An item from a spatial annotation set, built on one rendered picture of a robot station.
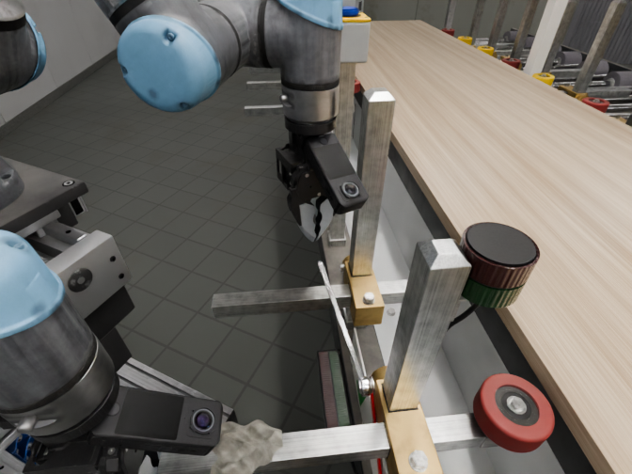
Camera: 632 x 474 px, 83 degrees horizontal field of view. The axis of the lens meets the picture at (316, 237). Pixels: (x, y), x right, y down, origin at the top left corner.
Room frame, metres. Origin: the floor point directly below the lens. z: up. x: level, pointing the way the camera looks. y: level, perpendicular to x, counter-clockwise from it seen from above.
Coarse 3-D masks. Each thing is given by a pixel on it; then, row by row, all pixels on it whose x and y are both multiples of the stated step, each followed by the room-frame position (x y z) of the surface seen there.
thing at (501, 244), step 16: (480, 224) 0.25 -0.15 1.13; (496, 224) 0.25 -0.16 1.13; (480, 240) 0.23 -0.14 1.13; (496, 240) 0.23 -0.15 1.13; (512, 240) 0.23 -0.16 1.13; (528, 240) 0.23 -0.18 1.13; (480, 256) 0.21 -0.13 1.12; (496, 256) 0.21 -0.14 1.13; (512, 256) 0.21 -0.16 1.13; (528, 256) 0.21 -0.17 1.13; (496, 288) 0.20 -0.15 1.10
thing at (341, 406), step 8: (336, 352) 0.39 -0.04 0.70; (336, 360) 0.37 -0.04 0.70; (336, 368) 0.36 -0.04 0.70; (336, 376) 0.34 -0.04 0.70; (336, 384) 0.32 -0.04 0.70; (336, 392) 0.31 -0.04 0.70; (344, 392) 0.31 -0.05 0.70; (336, 400) 0.30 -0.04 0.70; (344, 400) 0.30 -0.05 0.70; (344, 408) 0.28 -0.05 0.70; (344, 416) 0.27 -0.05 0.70; (344, 424) 0.25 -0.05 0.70
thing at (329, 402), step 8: (320, 352) 0.39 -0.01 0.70; (320, 360) 0.37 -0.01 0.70; (328, 360) 0.37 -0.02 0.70; (328, 368) 0.36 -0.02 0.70; (328, 376) 0.34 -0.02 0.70; (328, 384) 0.32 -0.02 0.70; (328, 392) 0.31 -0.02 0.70; (328, 400) 0.30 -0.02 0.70; (328, 408) 0.28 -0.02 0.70; (328, 416) 0.27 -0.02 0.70; (336, 416) 0.27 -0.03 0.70; (328, 424) 0.25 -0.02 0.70; (336, 424) 0.25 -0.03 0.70
